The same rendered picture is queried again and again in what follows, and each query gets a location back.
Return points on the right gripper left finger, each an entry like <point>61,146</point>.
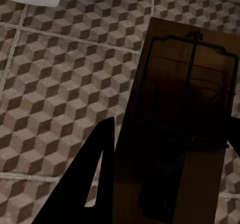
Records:
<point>66,204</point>

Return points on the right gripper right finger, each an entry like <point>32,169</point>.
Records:
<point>234,133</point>

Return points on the mousetrap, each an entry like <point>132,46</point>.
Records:
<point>170,152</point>

